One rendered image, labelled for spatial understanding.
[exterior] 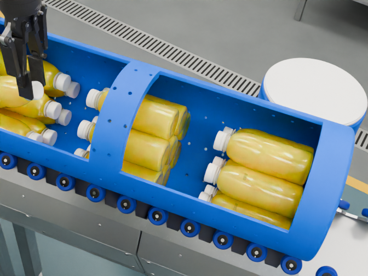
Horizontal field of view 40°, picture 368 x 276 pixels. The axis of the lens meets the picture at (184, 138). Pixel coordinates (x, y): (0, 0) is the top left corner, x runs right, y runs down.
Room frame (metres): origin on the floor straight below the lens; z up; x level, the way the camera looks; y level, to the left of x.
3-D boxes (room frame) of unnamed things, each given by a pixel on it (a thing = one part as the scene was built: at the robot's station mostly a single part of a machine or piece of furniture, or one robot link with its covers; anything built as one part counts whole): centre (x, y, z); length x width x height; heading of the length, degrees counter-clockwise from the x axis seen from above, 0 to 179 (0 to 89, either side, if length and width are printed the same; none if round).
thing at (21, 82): (0.72, 0.33, 1.23); 0.03 x 0.01 x 0.05; 166
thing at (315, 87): (1.06, -0.33, 1.03); 0.28 x 0.28 x 0.01
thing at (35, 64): (0.78, 0.32, 1.20); 0.03 x 0.01 x 0.07; 76
